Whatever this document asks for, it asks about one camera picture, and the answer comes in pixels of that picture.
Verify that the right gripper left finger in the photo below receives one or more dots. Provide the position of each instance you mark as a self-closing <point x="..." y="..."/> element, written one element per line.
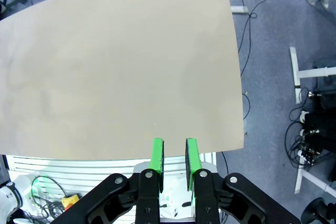
<point x="155" y="155"/>

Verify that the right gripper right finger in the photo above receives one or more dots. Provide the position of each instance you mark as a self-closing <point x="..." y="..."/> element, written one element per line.
<point x="194" y="155"/>

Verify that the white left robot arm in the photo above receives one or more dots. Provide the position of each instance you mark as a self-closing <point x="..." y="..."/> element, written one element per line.
<point x="9" y="203"/>

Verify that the yellow emergency stop button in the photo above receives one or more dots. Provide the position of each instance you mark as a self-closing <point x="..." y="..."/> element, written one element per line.
<point x="71" y="200"/>

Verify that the white desk foot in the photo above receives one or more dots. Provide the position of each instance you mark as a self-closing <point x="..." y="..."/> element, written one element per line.
<point x="300" y="174"/>
<point x="295" y="72"/>

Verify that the white power strip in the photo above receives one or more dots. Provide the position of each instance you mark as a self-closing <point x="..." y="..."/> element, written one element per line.
<point x="305" y="154"/>

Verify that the black computer box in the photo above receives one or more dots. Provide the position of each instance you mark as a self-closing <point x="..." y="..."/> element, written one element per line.
<point x="323" y="134"/>

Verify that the black round floor base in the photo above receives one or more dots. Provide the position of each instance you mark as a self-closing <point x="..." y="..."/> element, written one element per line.
<point x="317" y="211"/>

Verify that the white slatted mounting frame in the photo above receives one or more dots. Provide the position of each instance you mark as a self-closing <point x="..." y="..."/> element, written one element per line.
<point x="65" y="166"/>

